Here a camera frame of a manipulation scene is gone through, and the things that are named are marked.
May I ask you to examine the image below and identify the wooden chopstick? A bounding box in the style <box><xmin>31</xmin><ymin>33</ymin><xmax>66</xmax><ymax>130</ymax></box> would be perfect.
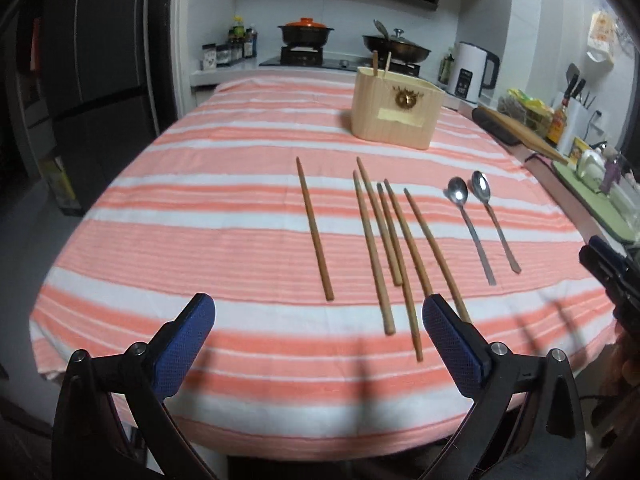
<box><xmin>383</xmin><ymin>52</ymin><xmax>392</xmax><ymax>77</ymax></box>
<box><xmin>357</xmin><ymin>157</ymin><xmax>402</xmax><ymax>286</ymax></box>
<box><xmin>376</xmin><ymin>183</ymin><xmax>424</xmax><ymax>362</ymax></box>
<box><xmin>296</xmin><ymin>158</ymin><xmax>335</xmax><ymax>301</ymax></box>
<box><xmin>352</xmin><ymin>170</ymin><xmax>396</xmax><ymax>336</ymax></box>
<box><xmin>371</xmin><ymin>50</ymin><xmax>378</xmax><ymax>77</ymax></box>
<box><xmin>384</xmin><ymin>179</ymin><xmax>433</xmax><ymax>297</ymax></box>
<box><xmin>404</xmin><ymin>188</ymin><xmax>471</xmax><ymax>323</ymax></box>

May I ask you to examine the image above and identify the person right hand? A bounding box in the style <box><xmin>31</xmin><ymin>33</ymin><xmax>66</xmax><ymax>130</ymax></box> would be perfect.
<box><xmin>600</xmin><ymin>330</ymin><xmax>639</xmax><ymax>413</ymax></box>

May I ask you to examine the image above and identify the green drying mat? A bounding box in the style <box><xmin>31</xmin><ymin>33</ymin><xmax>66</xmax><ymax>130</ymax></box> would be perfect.
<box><xmin>551</xmin><ymin>162</ymin><xmax>639</xmax><ymax>244</ymax></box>

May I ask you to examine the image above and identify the white teapot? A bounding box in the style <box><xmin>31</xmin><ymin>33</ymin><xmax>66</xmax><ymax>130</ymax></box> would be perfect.
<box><xmin>576</xmin><ymin>150</ymin><xmax>605</xmax><ymax>192</ymax></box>

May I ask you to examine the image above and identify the yellow seasoning box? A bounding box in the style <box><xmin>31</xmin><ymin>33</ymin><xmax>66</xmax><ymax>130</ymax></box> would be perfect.
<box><xmin>568</xmin><ymin>136</ymin><xmax>590</xmax><ymax>165</ymax></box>

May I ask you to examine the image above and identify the white knife holder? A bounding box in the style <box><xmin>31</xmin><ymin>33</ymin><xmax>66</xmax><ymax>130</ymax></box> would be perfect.
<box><xmin>556</xmin><ymin>96</ymin><xmax>592</xmax><ymax>156</ymax></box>

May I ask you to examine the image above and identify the brown sauce bottle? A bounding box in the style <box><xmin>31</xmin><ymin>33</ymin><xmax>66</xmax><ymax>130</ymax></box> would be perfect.
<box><xmin>546</xmin><ymin>96</ymin><xmax>570</xmax><ymax>148</ymax></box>

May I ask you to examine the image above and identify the right metal spoon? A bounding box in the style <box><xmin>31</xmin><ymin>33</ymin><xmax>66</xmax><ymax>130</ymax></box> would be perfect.
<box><xmin>471</xmin><ymin>170</ymin><xmax>522</xmax><ymax>274</ymax></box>

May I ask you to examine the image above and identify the metal spoon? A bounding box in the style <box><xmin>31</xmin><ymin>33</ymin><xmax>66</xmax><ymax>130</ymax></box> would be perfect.
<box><xmin>471</xmin><ymin>170</ymin><xmax>522</xmax><ymax>274</ymax></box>
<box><xmin>446</xmin><ymin>177</ymin><xmax>497</xmax><ymax>286</ymax></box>

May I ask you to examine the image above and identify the wooden cutting board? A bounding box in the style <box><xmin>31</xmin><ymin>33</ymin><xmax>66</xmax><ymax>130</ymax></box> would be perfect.
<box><xmin>475</xmin><ymin>105</ymin><xmax>570</xmax><ymax>165</ymax></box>

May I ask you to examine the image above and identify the left metal spoon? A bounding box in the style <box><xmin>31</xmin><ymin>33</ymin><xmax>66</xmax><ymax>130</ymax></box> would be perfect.
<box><xmin>446</xmin><ymin>177</ymin><xmax>497</xmax><ymax>286</ymax></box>

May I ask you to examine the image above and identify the yellow snack bag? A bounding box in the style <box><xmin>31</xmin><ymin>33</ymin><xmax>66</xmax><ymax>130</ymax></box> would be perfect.
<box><xmin>497</xmin><ymin>88</ymin><xmax>554</xmax><ymax>138</ymax></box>

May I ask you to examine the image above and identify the pink white striped tablecloth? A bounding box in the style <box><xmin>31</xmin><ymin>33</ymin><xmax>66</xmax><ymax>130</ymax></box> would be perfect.
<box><xmin>29</xmin><ymin>74</ymin><xmax>615</xmax><ymax>460</ymax></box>

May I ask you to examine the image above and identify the hanging paper bag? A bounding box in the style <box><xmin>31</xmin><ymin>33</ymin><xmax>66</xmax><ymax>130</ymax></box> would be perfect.
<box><xmin>586</xmin><ymin>10</ymin><xmax>616</xmax><ymax>65</ymax></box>

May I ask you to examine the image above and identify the white electric kettle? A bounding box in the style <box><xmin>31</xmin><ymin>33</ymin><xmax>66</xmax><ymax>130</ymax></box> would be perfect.
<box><xmin>446</xmin><ymin>41</ymin><xmax>500</xmax><ymax>104</ymax></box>

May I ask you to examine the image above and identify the cream wooden utensil box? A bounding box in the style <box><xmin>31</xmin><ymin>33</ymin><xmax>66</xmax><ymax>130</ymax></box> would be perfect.
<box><xmin>350</xmin><ymin>67</ymin><xmax>446</xmax><ymax>151</ymax></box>

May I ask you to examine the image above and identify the glass oil bottle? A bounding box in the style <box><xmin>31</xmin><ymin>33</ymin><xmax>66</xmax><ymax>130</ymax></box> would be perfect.
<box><xmin>438</xmin><ymin>48</ymin><xmax>454</xmax><ymax>84</ymax></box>

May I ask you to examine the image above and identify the spice jar rack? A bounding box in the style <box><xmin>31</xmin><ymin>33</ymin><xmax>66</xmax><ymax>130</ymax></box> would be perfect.
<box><xmin>216</xmin><ymin>42</ymin><xmax>244</xmax><ymax>67</ymax></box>

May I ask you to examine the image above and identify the white spice jar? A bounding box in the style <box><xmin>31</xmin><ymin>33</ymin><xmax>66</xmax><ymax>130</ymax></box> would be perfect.
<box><xmin>201</xmin><ymin>44</ymin><xmax>217</xmax><ymax>70</ymax></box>

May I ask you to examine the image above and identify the black wok with lid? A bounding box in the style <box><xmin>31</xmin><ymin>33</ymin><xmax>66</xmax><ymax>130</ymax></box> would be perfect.
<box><xmin>362</xmin><ymin>20</ymin><xmax>431</xmax><ymax>64</ymax></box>

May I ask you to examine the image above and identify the black refrigerator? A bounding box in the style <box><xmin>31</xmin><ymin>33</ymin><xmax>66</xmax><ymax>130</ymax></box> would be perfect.
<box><xmin>1</xmin><ymin>0</ymin><xmax>177</xmax><ymax>216</ymax></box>

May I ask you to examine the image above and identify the black gas stove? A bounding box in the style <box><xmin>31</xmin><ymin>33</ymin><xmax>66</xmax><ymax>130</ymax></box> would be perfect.
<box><xmin>259</xmin><ymin>47</ymin><xmax>421</xmax><ymax>77</ymax></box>

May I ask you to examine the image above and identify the condiment bottles group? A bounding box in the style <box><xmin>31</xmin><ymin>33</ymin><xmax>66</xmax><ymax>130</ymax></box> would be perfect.
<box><xmin>228</xmin><ymin>15</ymin><xmax>257</xmax><ymax>63</ymax></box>

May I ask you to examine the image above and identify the black clay pot orange lid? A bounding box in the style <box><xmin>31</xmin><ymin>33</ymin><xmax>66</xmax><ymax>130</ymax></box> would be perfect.
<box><xmin>279</xmin><ymin>18</ymin><xmax>333</xmax><ymax>49</ymax></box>

